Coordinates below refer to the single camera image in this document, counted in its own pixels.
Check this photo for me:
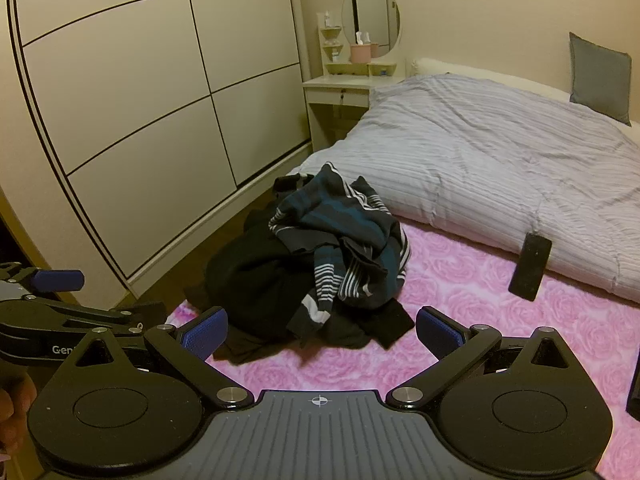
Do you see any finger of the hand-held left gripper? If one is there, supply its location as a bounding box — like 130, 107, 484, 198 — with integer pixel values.
0, 296, 168, 335
0, 262, 86, 301

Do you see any person's left hand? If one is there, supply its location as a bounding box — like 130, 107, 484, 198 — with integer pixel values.
0, 374, 39, 461

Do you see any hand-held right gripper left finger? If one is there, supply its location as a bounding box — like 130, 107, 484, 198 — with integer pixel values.
52, 306, 256, 411

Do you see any dark object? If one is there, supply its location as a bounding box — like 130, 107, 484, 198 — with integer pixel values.
625, 374, 640, 417

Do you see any pink tissue box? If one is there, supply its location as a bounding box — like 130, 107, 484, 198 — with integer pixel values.
350, 31, 373, 64

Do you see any round mirror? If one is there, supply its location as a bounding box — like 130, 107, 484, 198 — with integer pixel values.
341, 0, 402, 59

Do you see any white vanity table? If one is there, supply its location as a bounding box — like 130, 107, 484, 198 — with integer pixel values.
302, 75, 408, 153

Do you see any white sliding-door wardrobe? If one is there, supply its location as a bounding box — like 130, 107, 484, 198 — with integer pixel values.
0, 0, 313, 301

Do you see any cream desktop shelf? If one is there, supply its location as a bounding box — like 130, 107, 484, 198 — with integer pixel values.
317, 24, 407, 79

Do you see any black clothes pile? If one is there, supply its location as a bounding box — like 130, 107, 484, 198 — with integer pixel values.
184, 172, 416, 366

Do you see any grey pillow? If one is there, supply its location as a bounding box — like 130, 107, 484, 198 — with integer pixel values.
568, 31, 633, 127

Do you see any grey striped duvet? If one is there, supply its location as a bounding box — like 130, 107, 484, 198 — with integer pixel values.
287, 74, 640, 303

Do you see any striped knit shirt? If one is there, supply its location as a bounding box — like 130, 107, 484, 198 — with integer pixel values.
267, 162, 413, 338

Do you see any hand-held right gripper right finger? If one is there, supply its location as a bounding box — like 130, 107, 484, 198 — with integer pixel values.
387, 306, 592, 411

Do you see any pink floral blanket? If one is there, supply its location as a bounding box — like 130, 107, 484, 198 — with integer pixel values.
165, 220, 640, 480

